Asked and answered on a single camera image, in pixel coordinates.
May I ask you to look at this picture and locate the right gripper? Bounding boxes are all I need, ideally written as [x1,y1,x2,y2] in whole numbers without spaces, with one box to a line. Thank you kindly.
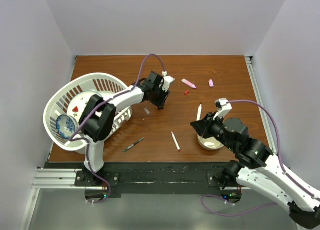
[190,111,236,151]

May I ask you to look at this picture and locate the white marker black tip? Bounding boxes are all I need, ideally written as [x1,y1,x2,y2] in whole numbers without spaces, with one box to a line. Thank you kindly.
[196,103,203,120]

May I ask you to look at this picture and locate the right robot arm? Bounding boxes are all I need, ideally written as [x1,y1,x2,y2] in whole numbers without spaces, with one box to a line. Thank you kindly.
[191,112,320,229]

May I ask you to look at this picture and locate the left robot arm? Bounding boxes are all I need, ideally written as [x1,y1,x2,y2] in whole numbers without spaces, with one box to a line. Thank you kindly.
[79,71,175,186]

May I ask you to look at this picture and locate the green pen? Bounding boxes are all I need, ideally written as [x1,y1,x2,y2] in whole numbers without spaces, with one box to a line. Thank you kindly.
[123,137,144,152]

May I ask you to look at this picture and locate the beige bowl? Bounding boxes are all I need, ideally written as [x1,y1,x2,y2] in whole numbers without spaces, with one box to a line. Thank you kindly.
[197,135,224,151]

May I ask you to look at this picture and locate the white marker red tip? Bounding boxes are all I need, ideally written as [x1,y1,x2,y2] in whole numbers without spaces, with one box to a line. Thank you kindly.
[171,132,181,151]

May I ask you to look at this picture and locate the pink highlighter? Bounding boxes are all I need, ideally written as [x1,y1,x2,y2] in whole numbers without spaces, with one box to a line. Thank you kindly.
[181,78,197,89]

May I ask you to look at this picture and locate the pink highlighter cap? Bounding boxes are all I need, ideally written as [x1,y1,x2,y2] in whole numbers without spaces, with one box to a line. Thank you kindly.
[208,79,214,87]

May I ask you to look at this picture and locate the watermelon pattern plate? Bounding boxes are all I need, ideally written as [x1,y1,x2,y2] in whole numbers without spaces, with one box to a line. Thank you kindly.
[67,91,102,121]

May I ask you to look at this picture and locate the blue patterned bowl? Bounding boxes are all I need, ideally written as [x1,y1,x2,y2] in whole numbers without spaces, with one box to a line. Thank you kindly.
[55,114,78,140]

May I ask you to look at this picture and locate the white laundry basket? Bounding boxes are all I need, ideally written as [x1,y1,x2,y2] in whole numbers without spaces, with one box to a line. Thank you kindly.
[43,72,128,154]

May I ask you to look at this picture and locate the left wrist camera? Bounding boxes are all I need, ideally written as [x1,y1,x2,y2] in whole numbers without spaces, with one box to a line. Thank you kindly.
[162,76,175,91]

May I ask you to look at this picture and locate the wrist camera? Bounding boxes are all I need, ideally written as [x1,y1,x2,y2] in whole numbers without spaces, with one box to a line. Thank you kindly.
[162,76,175,91]
[213,98,232,119]

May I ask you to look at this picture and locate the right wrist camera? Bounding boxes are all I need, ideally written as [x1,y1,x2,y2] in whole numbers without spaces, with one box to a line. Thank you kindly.
[213,98,232,119]

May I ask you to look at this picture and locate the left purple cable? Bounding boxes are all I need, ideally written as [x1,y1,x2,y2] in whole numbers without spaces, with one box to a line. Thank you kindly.
[68,53,168,203]

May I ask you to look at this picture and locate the black mounting base plate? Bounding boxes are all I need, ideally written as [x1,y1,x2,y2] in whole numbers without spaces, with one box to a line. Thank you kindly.
[74,162,252,198]

